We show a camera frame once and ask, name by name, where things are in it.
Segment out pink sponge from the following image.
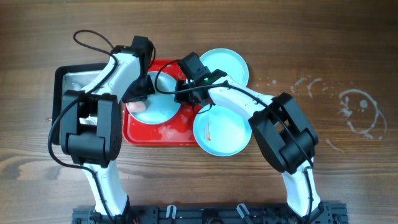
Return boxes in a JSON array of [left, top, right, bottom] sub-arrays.
[[127, 101, 146, 113]]

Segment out light blue plate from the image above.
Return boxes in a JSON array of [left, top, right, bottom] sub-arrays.
[[200, 48, 249, 86], [193, 105, 252, 157], [130, 72, 181, 124]]

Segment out light blue plate top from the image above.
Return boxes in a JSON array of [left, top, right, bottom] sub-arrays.
[[200, 48, 249, 86]]

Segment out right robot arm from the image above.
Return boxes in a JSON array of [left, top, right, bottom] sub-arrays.
[[175, 52, 321, 223]]

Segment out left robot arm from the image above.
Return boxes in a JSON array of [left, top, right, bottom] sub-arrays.
[[56, 36, 155, 223]]

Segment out red plastic tray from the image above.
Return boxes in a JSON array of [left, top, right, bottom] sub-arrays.
[[122, 59, 251, 147]]

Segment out black soap water tray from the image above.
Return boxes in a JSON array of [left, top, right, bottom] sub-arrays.
[[52, 63, 121, 132]]

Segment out light blue plate bottom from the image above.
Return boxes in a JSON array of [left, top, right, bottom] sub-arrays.
[[193, 105, 252, 157]]

